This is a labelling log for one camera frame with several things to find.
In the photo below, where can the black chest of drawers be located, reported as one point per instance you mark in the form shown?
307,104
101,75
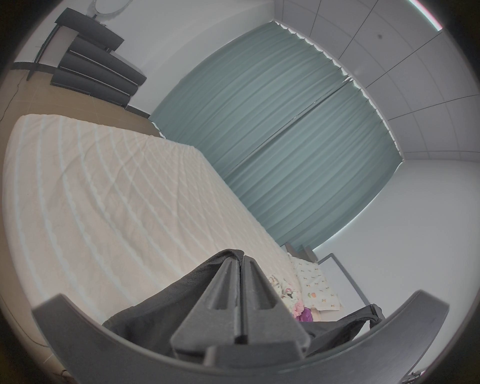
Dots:
97,75

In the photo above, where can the pink garment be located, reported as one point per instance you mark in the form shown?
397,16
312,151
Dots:
299,308

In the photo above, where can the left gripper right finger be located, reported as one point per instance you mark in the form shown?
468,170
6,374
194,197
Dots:
277,328

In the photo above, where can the purple garment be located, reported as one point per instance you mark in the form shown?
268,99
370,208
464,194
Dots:
305,315

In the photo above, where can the black T-shirt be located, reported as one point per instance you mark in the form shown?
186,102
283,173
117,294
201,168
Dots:
157,311

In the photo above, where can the bed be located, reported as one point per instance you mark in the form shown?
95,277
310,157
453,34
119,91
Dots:
112,206

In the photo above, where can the white printed pillow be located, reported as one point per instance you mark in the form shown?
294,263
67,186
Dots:
315,285

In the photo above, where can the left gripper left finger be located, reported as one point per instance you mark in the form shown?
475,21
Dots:
202,330

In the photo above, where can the white printed garment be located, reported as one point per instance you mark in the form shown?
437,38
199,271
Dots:
279,288

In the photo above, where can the grey bedside table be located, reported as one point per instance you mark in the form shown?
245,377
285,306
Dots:
300,252

